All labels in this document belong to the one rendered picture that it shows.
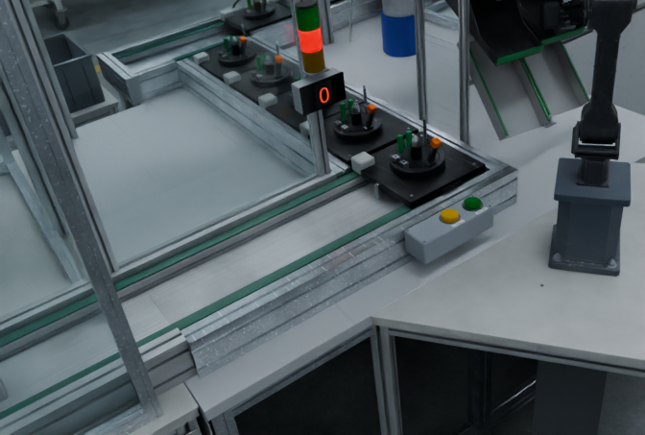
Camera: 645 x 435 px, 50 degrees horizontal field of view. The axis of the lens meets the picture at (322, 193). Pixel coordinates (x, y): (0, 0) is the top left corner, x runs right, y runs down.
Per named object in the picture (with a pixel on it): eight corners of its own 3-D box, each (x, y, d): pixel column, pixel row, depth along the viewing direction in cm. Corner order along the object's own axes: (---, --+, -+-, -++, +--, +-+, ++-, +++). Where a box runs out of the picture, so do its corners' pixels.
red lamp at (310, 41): (326, 47, 156) (324, 27, 153) (308, 55, 154) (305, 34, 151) (315, 42, 159) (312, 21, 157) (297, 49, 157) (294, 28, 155)
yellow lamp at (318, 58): (329, 68, 159) (326, 48, 156) (311, 75, 157) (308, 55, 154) (318, 62, 162) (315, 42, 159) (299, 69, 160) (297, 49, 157)
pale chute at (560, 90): (581, 107, 185) (590, 100, 181) (540, 120, 181) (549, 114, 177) (537, 14, 189) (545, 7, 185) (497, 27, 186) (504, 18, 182)
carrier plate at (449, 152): (486, 170, 172) (486, 163, 171) (411, 209, 162) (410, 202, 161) (422, 136, 189) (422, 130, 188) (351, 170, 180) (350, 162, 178)
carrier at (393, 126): (418, 134, 190) (417, 93, 183) (347, 167, 181) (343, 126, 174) (367, 107, 208) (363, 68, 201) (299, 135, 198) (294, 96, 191)
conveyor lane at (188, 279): (485, 200, 177) (485, 167, 171) (187, 360, 143) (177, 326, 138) (413, 157, 198) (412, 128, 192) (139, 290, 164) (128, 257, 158)
